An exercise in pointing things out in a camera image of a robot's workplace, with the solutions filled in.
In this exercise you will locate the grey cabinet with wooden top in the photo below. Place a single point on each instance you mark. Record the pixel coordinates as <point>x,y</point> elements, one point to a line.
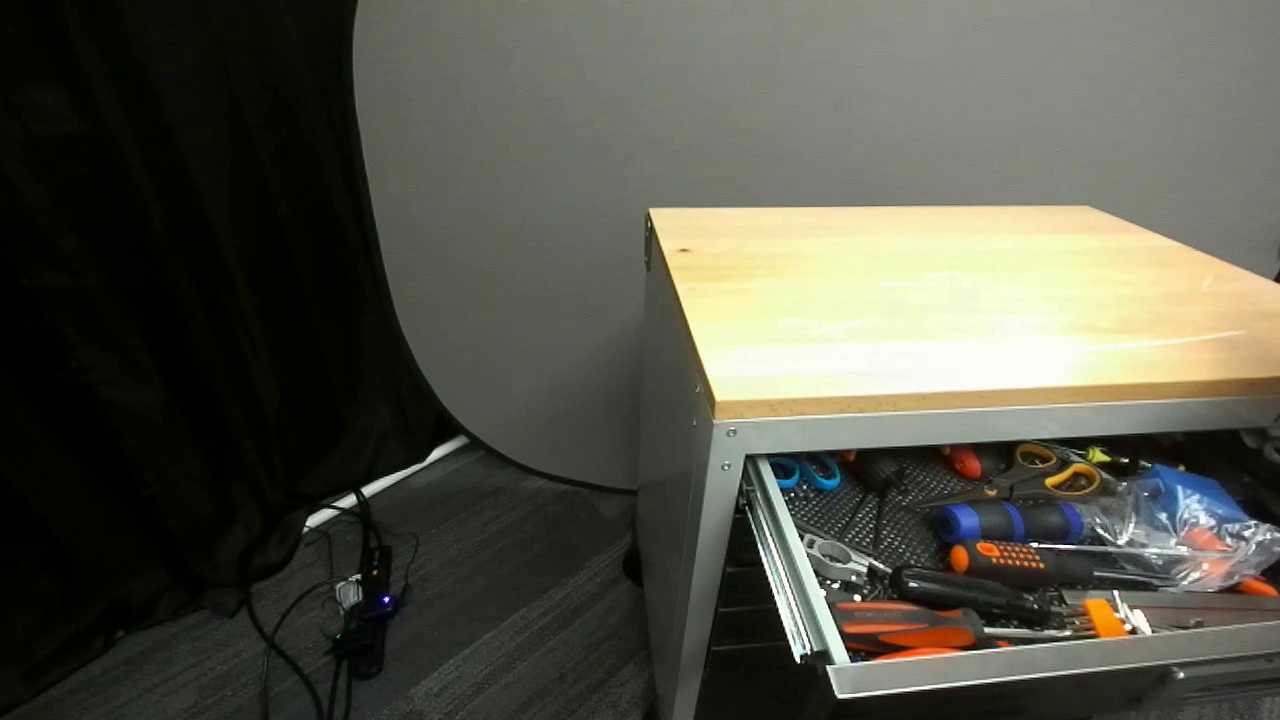
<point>932,294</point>

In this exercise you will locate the black curtain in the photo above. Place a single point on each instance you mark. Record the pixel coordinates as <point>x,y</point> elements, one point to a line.
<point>172,294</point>

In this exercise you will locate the red and black screwdriver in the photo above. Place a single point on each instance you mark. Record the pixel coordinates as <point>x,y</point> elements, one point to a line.
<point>921,625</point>

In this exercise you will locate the blue and black screwdriver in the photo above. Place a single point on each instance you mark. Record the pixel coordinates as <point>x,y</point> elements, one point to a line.
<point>1007,522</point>

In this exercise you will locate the clear plastic bag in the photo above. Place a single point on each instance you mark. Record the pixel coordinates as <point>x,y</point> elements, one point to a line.
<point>1187,536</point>

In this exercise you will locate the orange and black screwdriver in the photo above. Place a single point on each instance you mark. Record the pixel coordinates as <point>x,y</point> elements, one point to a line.
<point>1023,563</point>

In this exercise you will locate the small orange plastic piece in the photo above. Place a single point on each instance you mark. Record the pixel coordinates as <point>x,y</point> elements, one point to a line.
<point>1101,617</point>

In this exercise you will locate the grey metal tool drawer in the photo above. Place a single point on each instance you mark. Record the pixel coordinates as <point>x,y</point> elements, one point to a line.
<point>1014,660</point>

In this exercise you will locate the black power strip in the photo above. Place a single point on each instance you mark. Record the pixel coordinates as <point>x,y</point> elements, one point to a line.
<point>366,625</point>

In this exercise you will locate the silver metal pliers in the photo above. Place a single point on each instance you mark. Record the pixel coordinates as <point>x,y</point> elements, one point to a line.
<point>840,563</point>

